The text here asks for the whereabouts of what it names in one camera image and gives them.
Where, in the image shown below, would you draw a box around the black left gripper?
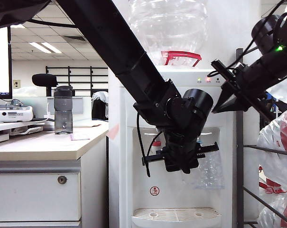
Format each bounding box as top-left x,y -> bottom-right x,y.
142,140 -> 220,174

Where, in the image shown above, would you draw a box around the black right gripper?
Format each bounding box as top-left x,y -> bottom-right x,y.
211,59 -> 278,121

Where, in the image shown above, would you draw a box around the clear textured plastic mug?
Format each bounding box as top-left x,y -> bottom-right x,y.
182,149 -> 226,190

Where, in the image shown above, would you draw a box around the red hot water tap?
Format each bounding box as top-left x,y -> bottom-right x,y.
144,133 -> 163,154

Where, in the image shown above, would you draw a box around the white water dispenser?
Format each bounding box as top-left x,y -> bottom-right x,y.
119,68 -> 236,228

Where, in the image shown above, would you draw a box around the grey desk partition panel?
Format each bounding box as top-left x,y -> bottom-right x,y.
47,96 -> 83,114

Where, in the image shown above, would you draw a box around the dark grey water bottle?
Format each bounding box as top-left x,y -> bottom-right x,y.
54,85 -> 74,135

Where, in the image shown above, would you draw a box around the white desk riser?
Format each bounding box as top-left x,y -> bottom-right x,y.
0,121 -> 46,145

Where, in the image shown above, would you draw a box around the black metal rack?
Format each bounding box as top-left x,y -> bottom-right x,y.
235,23 -> 287,228

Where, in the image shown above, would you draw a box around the white drip tray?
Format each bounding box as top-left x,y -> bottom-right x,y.
131,208 -> 222,221

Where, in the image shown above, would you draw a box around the white jacket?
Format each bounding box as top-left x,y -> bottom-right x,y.
91,91 -> 109,119

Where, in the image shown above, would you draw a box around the pink paper slip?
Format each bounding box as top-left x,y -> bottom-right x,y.
71,133 -> 91,141

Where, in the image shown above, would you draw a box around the white drawer cabinet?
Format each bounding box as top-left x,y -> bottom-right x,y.
0,159 -> 82,228

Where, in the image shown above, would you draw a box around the black chair headrest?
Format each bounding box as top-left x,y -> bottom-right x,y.
31,73 -> 58,97

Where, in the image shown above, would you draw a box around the white plastic holder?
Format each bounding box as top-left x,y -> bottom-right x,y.
10,125 -> 44,135

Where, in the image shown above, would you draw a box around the white RC transmitter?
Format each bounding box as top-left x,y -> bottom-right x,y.
0,99 -> 34,124

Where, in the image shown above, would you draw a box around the black computer monitor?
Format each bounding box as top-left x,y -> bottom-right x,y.
0,27 -> 13,100

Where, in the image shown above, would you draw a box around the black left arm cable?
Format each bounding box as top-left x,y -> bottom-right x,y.
136,114 -> 163,178

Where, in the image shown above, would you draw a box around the large clear jug red handle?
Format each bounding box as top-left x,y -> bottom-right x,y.
128,0 -> 208,68

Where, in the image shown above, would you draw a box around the black wall shelf rails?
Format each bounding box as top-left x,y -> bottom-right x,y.
45,66 -> 109,97

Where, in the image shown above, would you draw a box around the white thin cable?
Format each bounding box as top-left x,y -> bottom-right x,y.
46,104 -> 56,123

